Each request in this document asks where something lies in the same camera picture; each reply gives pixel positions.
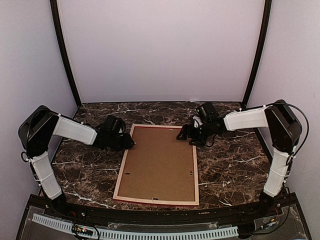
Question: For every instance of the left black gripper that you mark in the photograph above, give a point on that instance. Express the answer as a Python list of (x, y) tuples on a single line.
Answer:
[(127, 143)]

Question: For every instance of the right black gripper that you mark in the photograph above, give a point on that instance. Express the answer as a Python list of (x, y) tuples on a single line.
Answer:
[(185, 130)]

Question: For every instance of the brown frame backing board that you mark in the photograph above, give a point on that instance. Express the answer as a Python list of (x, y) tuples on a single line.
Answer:
[(157, 162)]

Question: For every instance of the red wooden picture frame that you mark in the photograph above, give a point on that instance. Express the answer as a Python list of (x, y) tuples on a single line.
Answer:
[(117, 185)]

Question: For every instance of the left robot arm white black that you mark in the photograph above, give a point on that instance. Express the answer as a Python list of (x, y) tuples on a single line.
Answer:
[(37, 131)]

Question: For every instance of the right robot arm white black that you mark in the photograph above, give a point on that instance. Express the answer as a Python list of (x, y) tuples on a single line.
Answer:
[(278, 117)]

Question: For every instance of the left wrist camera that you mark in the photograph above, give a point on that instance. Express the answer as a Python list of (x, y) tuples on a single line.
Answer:
[(115, 125)]

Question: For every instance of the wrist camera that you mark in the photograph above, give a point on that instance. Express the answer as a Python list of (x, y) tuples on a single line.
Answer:
[(206, 113), (115, 125)]

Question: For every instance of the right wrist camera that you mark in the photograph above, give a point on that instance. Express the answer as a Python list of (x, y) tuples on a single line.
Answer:
[(206, 113)]

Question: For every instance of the black front rail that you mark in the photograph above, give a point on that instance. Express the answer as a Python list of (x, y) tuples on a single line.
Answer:
[(239, 214)]

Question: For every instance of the white slotted cable duct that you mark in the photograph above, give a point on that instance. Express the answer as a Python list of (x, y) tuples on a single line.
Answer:
[(95, 233)]

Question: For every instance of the right black corner post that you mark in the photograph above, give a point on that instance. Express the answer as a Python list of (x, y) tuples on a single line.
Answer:
[(258, 53)]

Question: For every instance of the black corner post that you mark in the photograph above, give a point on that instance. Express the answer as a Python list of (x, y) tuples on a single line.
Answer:
[(258, 53), (63, 51)]

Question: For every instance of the left black corner post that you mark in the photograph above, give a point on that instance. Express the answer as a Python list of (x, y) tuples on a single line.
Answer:
[(63, 51)]

